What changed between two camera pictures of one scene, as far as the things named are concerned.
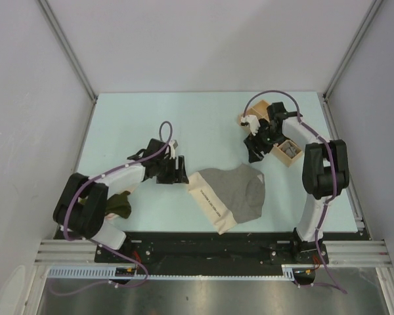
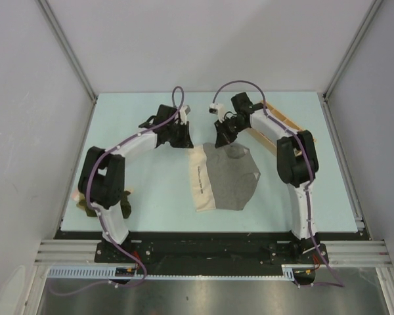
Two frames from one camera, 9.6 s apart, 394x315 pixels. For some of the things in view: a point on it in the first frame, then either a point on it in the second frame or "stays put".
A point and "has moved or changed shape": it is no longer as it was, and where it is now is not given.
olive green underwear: [119, 205] stays put
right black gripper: [252, 142] to [223, 137]
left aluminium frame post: [69, 49] stays put
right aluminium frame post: [366, 21] stays put
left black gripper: [175, 176] to [185, 142]
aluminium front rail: [65, 252] stays put
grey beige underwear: [230, 195] has moved or changed shape
